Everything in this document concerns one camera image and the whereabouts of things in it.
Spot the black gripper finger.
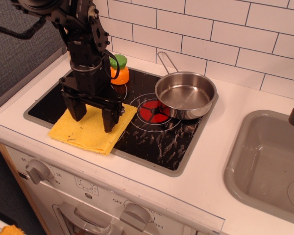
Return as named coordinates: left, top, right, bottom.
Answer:
left=62, top=92, right=87, bottom=121
left=102, top=107, right=122, bottom=133

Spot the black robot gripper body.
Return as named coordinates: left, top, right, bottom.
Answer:
left=59, top=62, right=125, bottom=115

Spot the yellow cloth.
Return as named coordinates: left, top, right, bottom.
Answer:
left=49, top=104, right=137, bottom=155

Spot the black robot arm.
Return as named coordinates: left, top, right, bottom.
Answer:
left=12, top=0, right=124, bottom=132

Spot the orange toy carrot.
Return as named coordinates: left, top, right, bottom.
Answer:
left=110, top=54, right=129, bottom=85

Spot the grey left oven knob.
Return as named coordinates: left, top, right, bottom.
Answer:
left=25, top=159, right=50, bottom=185

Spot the grey oven knob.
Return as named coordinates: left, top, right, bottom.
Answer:
left=25, top=159, right=50, bottom=185
left=120, top=203, right=151, bottom=232

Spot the silver metal pan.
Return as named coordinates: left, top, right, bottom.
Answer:
left=154, top=51, right=218, bottom=120

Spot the white toy oven front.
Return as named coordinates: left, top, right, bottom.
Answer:
left=7, top=147, right=209, bottom=235

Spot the grey right oven knob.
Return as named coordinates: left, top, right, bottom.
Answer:
left=120, top=203, right=151, bottom=232

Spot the orange black object bottom left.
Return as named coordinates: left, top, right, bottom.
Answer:
left=0, top=225, right=25, bottom=235

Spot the grey sink basin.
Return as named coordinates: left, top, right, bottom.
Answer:
left=224, top=110, right=294, bottom=223

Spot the black braided cable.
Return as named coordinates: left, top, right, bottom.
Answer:
left=0, top=17, right=47, bottom=40

